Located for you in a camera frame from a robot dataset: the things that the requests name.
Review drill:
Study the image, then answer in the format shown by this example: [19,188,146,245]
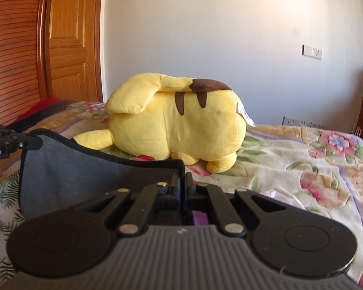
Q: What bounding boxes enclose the wooden louvered wardrobe door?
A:
[0,0,48,127]

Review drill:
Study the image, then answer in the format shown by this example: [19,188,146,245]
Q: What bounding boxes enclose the white wall switch plate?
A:
[302,44,323,60]

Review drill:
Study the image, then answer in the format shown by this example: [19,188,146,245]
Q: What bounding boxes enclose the white wall socket row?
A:
[282,116,326,129]

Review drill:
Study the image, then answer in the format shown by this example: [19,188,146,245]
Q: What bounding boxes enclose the yellow plush toy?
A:
[73,72,256,174]

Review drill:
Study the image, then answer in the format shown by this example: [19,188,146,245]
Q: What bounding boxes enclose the grey towel with black edge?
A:
[19,129,186,219]

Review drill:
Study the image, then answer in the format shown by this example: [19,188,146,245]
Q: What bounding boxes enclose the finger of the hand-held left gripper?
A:
[5,132,43,151]

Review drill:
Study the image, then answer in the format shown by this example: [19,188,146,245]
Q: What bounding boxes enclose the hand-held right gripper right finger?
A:
[184,172,288,238]

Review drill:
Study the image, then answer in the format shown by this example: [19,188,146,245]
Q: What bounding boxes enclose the red cloth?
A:
[5,96,62,125]

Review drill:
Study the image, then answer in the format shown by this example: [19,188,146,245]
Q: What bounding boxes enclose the floral blanket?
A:
[0,101,363,290]

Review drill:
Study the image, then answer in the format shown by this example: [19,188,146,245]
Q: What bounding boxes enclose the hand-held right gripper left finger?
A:
[77,169,181,237]

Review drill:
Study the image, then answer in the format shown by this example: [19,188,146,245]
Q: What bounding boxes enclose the wooden panelled wardrobe door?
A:
[44,0,105,104]

